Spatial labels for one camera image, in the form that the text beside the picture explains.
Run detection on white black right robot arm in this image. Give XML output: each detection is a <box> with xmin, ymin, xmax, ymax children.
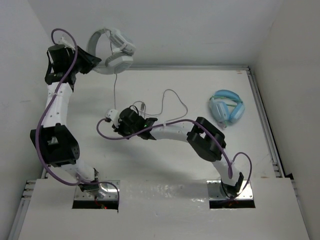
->
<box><xmin>106</xmin><ymin>107</ymin><xmax>244</xmax><ymax>197</ymax></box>

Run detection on light blue headphones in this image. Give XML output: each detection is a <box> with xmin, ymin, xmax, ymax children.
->
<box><xmin>208</xmin><ymin>89</ymin><xmax>246</xmax><ymax>129</ymax></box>

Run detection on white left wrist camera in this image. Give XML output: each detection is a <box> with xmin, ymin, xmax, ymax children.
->
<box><xmin>58</xmin><ymin>36</ymin><xmax>75</xmax><ymax>51</ymax></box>

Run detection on metal base plate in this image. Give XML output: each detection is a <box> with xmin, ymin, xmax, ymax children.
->
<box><xmin>74</xmin><ymin>180</ymin><xmax>120</xmax><ymax>201</ymax></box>
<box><xmin>206</xmin><ymin>179</ymin><xmax>254</xmax><ymax>201</ymax></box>

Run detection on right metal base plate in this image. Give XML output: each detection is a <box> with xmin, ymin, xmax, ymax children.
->
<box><xmin>206</xmin><ymin>179</ymin><xmax>254</xmax><ymax>201</ymax></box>

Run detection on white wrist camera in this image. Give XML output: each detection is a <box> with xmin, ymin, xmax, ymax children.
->
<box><xmin>58</xmin><ymin>36</ymin><xmax>75</xmax><ymax>51</ymax></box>
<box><xmin>105</xmin><ymin>109</ymin><xmax>120</xmax><ymax>128</ymax></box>

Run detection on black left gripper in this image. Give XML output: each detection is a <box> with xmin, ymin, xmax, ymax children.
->
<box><xmin>67</xmin><ymin>46</ymin><xmax>101</xmax><ymax>75</ymax></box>

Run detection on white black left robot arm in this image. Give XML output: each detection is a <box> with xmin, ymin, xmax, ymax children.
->
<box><xmin>30</xmin><ymin>44</ymin><xmax>101</xmax><ymax>194</ymax></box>

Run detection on grey headphone cable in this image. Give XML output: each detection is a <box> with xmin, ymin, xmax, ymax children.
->
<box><xmin>113</xmin><ymin>73</ymin><xmax>189</xmax><ymax>118</ymax></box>

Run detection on white grey headphones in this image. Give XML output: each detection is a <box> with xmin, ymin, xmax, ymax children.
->
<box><xmin>86</xmin><ymin>27</ymin><xmax>136</xmax><ymax>75</ymax></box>

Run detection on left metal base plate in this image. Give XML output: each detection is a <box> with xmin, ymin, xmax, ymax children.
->
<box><xmin>74</xmin><ymin>180</ymin><xmax>120</xmax><ymax>201</ymax></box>

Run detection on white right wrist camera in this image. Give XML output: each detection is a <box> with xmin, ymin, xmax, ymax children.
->
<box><xmin>105</xmin><ymin>109</ymin><xmax>120</xmax><ymax>128</ymax></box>

